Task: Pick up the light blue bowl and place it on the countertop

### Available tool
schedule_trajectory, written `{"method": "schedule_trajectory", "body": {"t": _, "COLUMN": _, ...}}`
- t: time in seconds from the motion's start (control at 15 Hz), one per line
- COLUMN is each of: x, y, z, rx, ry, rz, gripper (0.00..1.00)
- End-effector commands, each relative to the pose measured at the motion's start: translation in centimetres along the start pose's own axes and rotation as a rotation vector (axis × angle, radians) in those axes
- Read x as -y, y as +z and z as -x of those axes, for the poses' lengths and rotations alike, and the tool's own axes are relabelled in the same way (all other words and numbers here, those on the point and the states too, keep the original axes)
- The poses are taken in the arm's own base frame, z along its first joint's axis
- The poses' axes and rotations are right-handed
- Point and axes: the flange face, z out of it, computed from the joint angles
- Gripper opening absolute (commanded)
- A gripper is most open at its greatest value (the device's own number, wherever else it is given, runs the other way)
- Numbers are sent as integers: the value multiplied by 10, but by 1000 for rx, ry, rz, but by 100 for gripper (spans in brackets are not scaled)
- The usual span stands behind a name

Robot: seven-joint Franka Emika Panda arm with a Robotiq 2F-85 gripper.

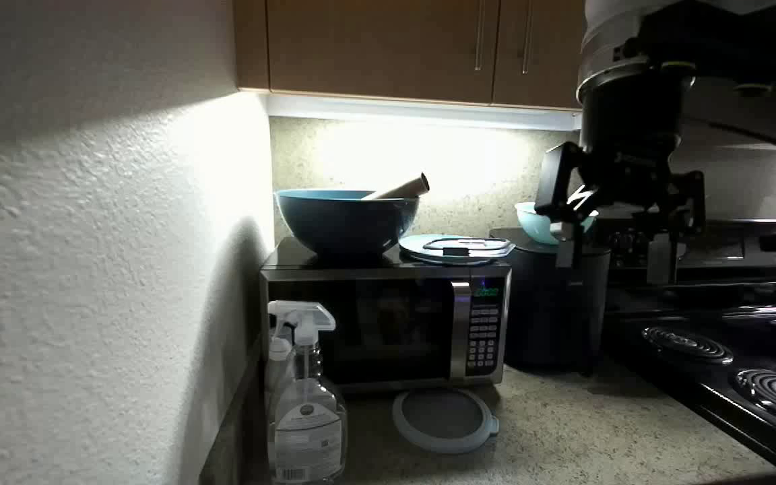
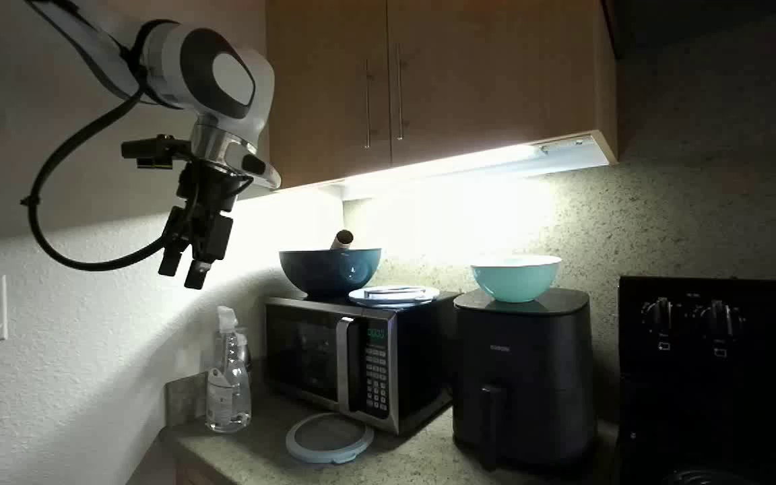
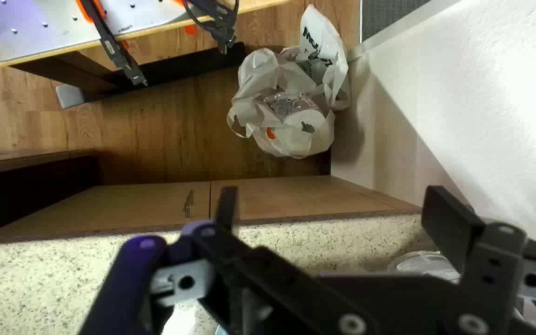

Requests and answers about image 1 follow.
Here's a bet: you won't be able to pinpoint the round plate with lid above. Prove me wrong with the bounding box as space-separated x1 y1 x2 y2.
398 233 515 265

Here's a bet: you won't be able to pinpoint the black air fryer appliance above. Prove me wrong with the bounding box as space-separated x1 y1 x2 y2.
492 228 608 375

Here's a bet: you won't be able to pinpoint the light blue bowl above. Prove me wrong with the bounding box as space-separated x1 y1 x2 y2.
515 202 599 247

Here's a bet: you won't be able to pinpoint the large dark blue bowl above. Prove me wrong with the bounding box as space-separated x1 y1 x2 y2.
278 189 418 259

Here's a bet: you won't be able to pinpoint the wooden pestle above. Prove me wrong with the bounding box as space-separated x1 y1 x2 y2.
363 173 432 198

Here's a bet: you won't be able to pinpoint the under-cabinet light strip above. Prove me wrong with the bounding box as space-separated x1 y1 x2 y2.
263 92 582 132

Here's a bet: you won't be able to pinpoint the round grey lid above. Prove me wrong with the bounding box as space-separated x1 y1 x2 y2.
390 388 498 455

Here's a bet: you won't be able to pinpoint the black microwave oven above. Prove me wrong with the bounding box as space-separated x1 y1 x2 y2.
262 236 512 393

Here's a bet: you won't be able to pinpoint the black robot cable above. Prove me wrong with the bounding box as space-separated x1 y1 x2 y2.
681 112 776 166

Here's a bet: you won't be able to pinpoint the black electric stove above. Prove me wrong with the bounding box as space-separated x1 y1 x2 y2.
592 217 776 466

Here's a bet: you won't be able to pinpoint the wooden upper cabinets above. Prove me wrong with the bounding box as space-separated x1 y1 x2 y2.
231 0 585 107

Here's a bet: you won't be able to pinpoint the clear spray bottle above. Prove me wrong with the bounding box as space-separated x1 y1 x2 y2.
266 299 347 485

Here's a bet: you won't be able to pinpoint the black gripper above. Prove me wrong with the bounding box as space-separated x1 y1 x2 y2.
533 143 706 283

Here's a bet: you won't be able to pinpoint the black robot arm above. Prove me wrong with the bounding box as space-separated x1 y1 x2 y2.
535 0 776 283

